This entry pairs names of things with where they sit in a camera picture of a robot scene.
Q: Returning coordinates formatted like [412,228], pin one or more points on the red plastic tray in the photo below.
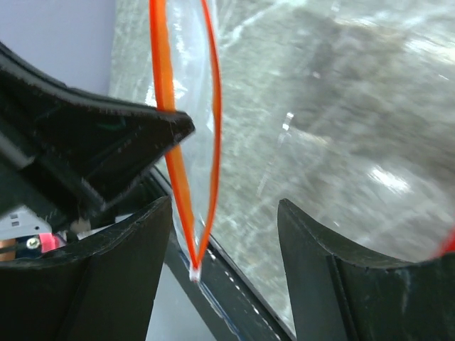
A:
[448,245]

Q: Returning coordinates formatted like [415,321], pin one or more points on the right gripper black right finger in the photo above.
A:
[340,290]

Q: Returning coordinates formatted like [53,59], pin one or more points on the clear zip bag orange zipper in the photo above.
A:
[345,108]

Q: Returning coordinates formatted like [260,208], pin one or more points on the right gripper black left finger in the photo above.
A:
[99,288]

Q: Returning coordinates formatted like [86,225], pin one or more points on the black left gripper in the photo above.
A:
[70,154]

